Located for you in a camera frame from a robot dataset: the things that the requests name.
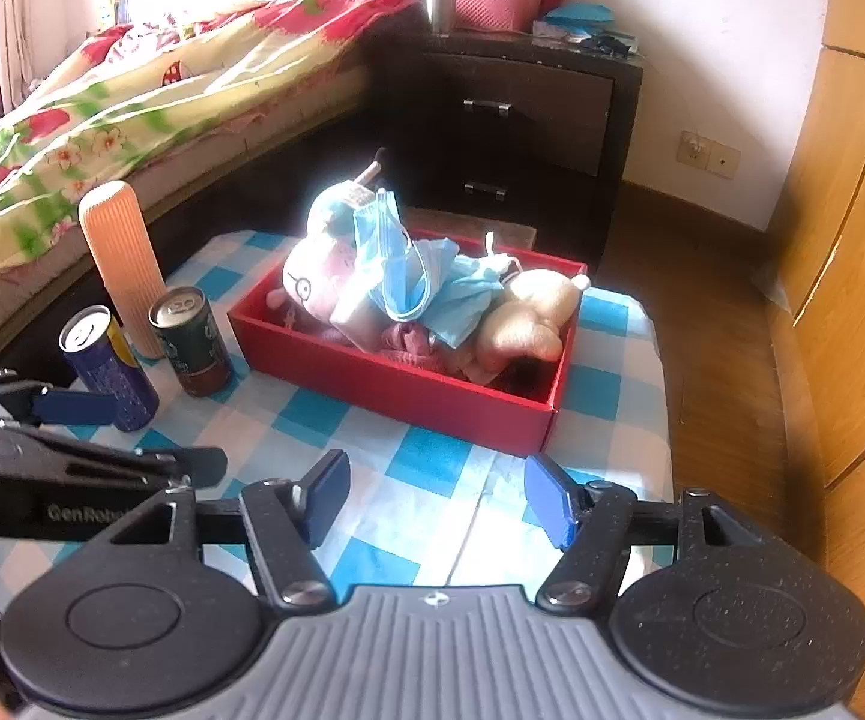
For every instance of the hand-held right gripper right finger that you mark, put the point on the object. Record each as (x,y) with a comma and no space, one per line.
(548,499)

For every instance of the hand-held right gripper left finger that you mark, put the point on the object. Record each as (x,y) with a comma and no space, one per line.
(327,491)

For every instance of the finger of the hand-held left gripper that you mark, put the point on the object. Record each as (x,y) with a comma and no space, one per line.
(203,465)
(76,406)

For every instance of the red cardboard box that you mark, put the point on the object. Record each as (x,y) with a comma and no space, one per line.
(402,397)

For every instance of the pink cloth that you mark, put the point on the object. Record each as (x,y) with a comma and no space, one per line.
(417,349)

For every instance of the beige plush toy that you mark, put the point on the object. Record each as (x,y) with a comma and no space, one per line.
(530,315)

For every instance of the pink pig plush toy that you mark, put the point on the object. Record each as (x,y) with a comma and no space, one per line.
(320,277)

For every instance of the blue drink can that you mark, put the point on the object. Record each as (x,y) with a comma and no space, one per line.
(113,382)

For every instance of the yellow container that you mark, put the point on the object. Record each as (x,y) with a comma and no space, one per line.
(123,341)

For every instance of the dark green drink can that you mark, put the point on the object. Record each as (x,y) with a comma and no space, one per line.
(196,352)

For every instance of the blue white checkered tablecloth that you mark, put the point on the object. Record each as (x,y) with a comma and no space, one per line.
(440,465)

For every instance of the orange ribbed cylinder bottle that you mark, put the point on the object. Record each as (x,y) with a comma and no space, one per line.
(124,270)

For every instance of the floral bed blanket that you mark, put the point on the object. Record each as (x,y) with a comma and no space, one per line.
(139,105)

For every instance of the bed mattress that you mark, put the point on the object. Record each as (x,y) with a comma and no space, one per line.
(267,135)

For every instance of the light wooden wardrobe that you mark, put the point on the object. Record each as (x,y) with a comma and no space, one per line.
(852,277)

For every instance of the dark wooden nightstand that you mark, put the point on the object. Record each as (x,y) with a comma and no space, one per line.
(552,97)

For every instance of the dark small clutter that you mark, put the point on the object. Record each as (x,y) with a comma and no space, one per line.
(611,41)

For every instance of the blue flat packet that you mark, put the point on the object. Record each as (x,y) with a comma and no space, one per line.
(578,15)

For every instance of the pink plastic basket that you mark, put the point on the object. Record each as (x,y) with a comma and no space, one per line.
(500,4)

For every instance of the beige wall outlet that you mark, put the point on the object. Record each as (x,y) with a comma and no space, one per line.
(708,154)

